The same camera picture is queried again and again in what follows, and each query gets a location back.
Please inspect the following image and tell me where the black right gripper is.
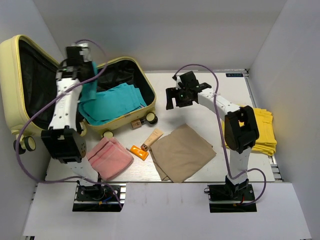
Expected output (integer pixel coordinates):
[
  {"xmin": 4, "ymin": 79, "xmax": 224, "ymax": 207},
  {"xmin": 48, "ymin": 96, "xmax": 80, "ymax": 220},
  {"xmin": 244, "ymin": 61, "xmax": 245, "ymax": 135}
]
[{"xmin": 166, "ymin": 86, "xmax": 194, "ymax": 110}]

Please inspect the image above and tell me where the teal garment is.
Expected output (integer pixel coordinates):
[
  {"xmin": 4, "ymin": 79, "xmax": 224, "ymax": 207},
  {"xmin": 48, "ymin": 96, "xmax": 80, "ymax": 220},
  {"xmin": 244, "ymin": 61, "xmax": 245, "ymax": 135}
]
[{"xmin": 78, "ymin": 60, "xmax": 147, "ymax": 126}]

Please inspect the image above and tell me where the beige garment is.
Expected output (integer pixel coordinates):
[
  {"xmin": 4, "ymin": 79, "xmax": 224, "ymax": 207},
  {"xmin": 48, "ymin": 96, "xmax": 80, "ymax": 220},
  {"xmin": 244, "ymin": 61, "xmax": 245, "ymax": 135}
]
[{"xmin": 149, "ymin": 124, "xmax": 216, "ymax": 183}]

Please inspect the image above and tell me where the pink towel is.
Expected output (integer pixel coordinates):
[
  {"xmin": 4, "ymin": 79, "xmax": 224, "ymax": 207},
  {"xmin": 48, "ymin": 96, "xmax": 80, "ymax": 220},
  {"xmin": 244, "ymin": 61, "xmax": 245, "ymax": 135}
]
[{"xmin": 86, "ymin": 137, "xmax": 134, "ymax": 181}]

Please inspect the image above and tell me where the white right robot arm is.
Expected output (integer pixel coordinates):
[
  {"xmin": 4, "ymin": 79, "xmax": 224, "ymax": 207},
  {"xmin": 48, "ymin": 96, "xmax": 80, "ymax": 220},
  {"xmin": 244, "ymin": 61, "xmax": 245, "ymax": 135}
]
[{"xmin": 166, "ymin": 71, "xmax": 260, "ymax": 200}]

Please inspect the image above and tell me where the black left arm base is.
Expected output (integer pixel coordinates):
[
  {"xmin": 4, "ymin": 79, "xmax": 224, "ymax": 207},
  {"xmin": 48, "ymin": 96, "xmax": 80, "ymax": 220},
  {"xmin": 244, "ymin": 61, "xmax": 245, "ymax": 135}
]
[{"xmin": 72, "ymin": 183, "xmax": 126, "ymax": 213}]

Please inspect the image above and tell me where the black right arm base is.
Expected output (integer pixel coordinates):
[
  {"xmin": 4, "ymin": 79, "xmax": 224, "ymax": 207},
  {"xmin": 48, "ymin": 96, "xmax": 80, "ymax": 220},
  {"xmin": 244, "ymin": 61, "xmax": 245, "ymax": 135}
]
[{"xmin": 203, "ymin": 184, "xmax": 257, "ymax": 213}]

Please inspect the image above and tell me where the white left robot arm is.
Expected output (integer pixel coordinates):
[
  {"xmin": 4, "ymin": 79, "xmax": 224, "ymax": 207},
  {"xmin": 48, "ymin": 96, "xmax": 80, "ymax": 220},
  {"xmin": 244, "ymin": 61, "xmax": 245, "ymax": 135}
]
[{"xmin": 41, "ymin": 43, "xmax": 98, "ymax": 184}]

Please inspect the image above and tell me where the beige cosmetic tube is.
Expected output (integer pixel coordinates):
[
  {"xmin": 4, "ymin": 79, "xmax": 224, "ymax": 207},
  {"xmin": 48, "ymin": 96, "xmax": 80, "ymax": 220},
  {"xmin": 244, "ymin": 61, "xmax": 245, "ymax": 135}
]
[{"xmin": 140, "ymin": 128, "xmax": 164, "ymax": 151}]

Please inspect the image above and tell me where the small brown cosmetic bottle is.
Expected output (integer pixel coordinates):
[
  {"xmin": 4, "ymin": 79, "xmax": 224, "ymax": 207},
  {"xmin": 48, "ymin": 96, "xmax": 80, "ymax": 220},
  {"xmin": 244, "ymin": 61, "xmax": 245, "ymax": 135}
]
[{"xmin": 130, "ymin": 119, "xmax": 145, "ymax": 130}]

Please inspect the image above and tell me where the yellow open suitcase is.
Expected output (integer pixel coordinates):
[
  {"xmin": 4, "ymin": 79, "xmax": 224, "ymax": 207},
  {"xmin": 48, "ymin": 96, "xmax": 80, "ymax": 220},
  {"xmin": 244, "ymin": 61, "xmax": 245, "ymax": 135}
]
[{"xmin": 0, "ymin": 35, "xmax": 156, "ymax": 154}]

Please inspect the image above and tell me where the blue table label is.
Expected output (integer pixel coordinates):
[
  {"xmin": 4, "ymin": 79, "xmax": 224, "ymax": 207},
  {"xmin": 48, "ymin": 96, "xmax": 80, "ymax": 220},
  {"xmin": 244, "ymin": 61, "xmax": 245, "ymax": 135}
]
[{"xmin": 225, "ymin": 73, "xmax": 244, "ymax": 78}]

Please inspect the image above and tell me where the orange cosmetic tube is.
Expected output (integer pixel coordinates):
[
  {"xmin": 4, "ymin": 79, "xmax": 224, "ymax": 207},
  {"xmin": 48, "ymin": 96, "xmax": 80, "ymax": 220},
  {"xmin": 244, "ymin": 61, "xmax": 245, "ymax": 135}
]
[{"xmin": 126, "ymin": 145, "xmax": 149, "ymax": 161}]

